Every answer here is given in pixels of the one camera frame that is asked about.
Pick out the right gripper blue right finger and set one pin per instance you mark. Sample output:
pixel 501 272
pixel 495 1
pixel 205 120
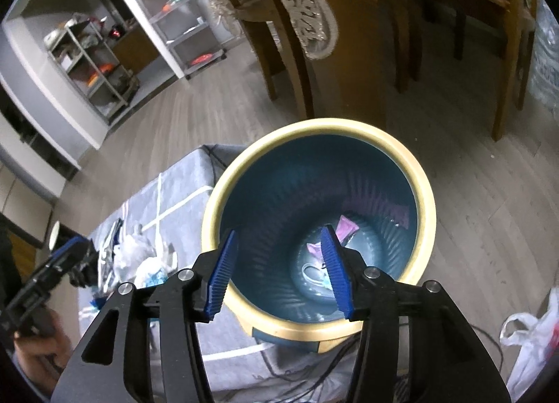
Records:
pixel 333 255

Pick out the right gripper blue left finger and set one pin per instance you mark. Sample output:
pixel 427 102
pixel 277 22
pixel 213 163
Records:
pixel 225 262

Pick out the pink wrapper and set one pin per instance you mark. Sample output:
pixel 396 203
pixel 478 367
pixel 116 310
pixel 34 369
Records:
pixel 344 231

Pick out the blue yellow-rimmed trash bin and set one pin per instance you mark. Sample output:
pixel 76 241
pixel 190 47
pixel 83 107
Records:
pixel 281 191

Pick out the person's left hand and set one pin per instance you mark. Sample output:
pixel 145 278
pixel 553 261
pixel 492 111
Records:
pixel 30 353

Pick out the crumpled white tissue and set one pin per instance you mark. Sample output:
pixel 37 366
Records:
pixel 142 262

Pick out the grey plaid table cloth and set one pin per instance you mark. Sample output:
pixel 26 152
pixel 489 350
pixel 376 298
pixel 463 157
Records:
pixel 240 368

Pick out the metal shelf rack near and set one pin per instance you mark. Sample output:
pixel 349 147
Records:
pixel 85 58

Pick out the metal shelf rack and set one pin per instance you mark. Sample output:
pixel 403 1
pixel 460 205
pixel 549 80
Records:
pixel 187 30
pixel 85 58

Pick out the white plastic bag on floor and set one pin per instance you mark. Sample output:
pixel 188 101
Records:
pixel 537 339

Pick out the wooden dining chair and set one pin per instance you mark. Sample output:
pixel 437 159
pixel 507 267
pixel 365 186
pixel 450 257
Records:
pixel 339 39

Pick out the water bottle pack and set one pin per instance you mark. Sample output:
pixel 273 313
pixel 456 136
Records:
pixel 544 74

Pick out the metal shelf rack far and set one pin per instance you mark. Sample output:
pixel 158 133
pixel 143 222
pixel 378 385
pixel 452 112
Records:
pixel 187 30

